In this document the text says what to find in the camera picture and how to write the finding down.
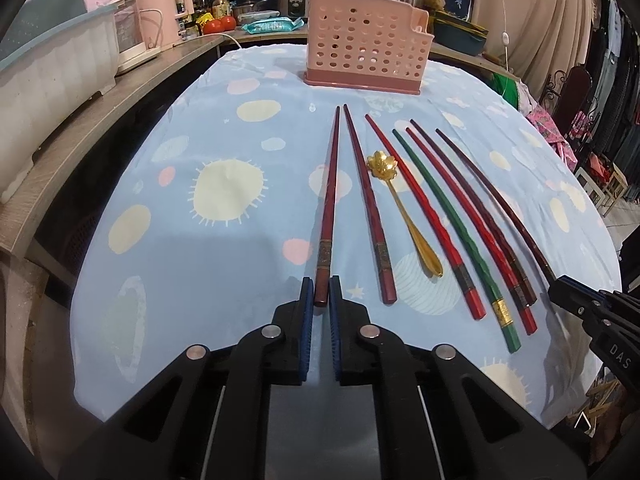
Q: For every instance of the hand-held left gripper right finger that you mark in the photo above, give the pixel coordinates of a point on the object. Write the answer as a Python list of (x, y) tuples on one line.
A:
[(335, 332)]

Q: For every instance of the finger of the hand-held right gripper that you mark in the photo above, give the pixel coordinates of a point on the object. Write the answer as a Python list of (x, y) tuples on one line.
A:
[(570, 292)]

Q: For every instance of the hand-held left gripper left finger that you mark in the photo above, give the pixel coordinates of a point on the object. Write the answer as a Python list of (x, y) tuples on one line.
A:
[(306, 332)]

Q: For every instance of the dark purple chopstick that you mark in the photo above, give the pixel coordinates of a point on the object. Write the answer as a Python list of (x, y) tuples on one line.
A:
[(500, 195), (475, 210)]

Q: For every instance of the bright red chopstick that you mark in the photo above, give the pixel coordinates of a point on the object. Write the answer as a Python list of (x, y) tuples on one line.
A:
[(467, 230), (425, 215)]

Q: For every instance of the dark red banded chopstick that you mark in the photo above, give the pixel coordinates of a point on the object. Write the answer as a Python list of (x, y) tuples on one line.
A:
[(367, 200), (328, 200)]

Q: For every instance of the green chopstick gold band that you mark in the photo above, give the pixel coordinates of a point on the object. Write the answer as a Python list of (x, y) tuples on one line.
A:
[(452, 230)]

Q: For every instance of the gold flower spoon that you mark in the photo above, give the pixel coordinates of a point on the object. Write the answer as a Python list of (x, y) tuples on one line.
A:
[(382, 164)]

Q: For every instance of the pink perforated utensil basket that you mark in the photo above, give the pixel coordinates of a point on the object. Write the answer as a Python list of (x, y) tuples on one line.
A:
[(367, 40)]

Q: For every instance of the wooden stool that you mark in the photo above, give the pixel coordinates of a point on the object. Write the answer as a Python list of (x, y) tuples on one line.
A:
[(605, 185)]

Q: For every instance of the pink floral cloth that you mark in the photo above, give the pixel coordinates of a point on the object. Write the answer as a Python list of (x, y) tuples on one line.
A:
[(545, 120)]

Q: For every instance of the dark wooden chair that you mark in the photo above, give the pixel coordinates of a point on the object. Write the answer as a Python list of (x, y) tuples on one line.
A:
[(572, 95)]

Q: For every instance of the hanging clothes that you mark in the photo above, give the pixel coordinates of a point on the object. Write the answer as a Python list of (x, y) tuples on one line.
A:
[(617, 60)]

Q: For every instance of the beige curtain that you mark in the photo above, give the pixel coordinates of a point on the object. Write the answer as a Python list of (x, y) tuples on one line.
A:
[(535, 25)]

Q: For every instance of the stack of blue yellow bowls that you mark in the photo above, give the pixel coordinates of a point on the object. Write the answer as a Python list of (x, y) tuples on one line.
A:
[(460, 35)]

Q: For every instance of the grey counter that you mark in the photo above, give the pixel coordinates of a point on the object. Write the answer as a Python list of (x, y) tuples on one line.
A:
[(280, 40)]

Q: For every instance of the wooden side counter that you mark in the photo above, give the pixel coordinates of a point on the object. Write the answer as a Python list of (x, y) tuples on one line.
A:
[(100, 110)]

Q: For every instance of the blue wet wipes pack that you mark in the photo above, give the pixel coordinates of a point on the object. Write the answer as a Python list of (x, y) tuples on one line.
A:
[(270, 25)]

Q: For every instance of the red tomato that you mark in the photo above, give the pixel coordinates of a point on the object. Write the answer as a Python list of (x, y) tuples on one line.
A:
[(228, 22), (213, 26)]

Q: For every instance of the small steel pot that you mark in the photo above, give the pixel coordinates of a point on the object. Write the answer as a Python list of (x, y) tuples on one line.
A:
[(252, 10)]

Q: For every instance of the yellow labelled jar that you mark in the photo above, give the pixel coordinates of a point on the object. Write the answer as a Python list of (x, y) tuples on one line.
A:
[(204, 19)]

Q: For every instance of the yellow oil bottle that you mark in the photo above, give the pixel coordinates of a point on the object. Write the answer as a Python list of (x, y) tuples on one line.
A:
[(222, 5)]

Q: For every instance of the white blender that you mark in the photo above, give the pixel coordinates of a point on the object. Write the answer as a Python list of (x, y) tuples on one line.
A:
[(132, 35)]

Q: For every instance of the pink electric kettle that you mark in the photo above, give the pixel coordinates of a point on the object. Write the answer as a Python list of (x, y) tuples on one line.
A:
[(160, 15)]

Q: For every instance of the white dish rack teal lid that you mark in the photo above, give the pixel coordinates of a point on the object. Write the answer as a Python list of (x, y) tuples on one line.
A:
[(50, 85)]

